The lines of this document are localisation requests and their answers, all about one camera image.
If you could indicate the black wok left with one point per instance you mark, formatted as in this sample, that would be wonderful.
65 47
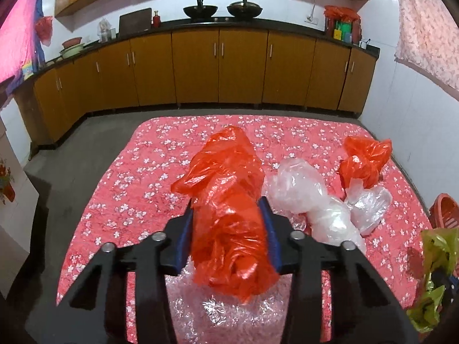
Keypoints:
200 11

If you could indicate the red bag covered containers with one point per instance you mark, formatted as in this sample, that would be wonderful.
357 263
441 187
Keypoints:
342 23

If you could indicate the orange plastic bag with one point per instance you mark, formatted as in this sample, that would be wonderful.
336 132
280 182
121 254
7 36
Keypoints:
366 159
229 245

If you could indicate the white box with flowers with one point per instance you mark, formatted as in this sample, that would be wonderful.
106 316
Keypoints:
18 204

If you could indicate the white plastic bag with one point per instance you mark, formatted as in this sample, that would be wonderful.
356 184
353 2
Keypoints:
298 188
367 206

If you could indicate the black wok with lid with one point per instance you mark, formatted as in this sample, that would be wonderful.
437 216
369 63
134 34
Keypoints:
244 10

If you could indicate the white plastic bag front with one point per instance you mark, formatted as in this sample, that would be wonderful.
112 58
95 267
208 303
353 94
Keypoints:
298 188

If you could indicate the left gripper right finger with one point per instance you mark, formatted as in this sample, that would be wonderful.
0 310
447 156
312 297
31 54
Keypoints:
363 308

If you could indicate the red plastic trash basket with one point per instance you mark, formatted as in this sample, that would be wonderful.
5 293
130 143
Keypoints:
444 213

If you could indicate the pink curtain at window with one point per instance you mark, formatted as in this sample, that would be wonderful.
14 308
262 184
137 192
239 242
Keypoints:
21 51

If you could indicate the dark cutting board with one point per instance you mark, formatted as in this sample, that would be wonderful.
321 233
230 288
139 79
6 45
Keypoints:
135 22

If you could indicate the lower wooden kitchen cabinets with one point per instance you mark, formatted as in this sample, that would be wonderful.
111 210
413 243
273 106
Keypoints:
226 63

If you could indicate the glass jar on counter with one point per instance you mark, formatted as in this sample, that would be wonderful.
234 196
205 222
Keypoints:
106 32

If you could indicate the clear bubble wrap sheet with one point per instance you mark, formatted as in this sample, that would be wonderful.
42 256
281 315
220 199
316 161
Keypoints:
201 315

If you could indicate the olive green foil wrapper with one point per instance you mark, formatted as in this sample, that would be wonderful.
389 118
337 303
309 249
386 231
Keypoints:
440 286

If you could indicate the pink floral hanging cloth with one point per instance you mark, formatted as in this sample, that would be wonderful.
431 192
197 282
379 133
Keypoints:
428 41

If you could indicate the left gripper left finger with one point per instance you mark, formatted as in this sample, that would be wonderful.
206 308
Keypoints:
94 308

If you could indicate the red bottle on counter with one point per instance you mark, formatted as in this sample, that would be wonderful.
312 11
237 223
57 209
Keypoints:
156 19

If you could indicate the hanging red plastic bag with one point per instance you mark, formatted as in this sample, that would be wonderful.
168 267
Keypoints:
44 29

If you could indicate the orange plastic bag back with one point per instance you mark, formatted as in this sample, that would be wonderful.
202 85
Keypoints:
366 159

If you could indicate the stacked basins on counter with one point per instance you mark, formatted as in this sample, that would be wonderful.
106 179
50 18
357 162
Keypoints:
72 47

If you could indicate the red floral tablecloth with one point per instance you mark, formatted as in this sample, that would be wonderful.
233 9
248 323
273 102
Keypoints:
133 198

